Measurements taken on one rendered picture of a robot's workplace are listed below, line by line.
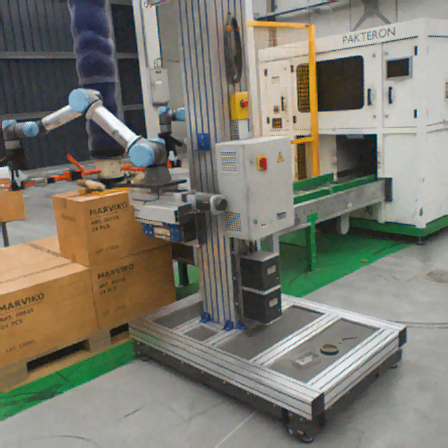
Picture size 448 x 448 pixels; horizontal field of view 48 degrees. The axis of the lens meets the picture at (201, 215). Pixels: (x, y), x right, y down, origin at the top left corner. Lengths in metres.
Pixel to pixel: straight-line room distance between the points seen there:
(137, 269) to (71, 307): 0.48
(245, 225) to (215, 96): 0.65
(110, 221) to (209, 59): 1.14
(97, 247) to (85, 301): 0.33
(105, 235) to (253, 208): 1.03
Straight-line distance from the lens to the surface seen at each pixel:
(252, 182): 2.37
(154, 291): 3.32
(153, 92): 4.53
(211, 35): 2.53
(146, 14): 4.67
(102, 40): 3.13
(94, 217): 2.99
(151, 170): 2.66
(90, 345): 3.17
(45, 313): 2.98
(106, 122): 2.61
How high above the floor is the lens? 1.42
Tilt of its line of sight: 12 degrees down
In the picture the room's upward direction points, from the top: 5 degrees counter-clockwise
